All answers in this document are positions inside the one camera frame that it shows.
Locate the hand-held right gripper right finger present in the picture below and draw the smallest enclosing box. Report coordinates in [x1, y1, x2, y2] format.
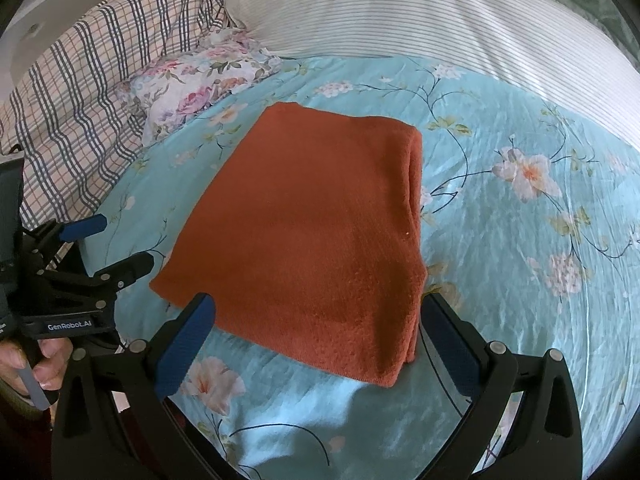
[421, 292, 584, 480]

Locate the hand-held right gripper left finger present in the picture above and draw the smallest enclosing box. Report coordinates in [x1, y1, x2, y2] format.
[50, 292, 236, 480]

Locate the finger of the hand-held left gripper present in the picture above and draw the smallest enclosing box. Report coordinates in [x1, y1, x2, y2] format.
[22, 213, 109, 261]
[37, 252, 156, 307]

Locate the rust orange towel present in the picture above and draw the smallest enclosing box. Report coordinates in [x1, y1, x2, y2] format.
[149, 101, 429, 389]

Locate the person's left hand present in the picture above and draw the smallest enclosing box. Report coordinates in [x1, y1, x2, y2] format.
[0, 337, 74, 413]

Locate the light blue floral bedsheet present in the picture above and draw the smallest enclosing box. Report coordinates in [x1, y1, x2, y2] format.
[82, 54, 640, 480]

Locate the plaid quilt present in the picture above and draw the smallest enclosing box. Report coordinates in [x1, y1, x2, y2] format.
[0, 0, 251, 228]

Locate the dark red clothing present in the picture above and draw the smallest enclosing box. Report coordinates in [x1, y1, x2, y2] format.
[0, 395, 53, 480]

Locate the pink floral pillow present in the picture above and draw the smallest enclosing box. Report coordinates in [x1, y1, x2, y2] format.
[116, 29, 284, 148]

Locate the white striped pillow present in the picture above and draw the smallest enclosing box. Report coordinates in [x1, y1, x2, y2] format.
[222, 0, 640, 157]

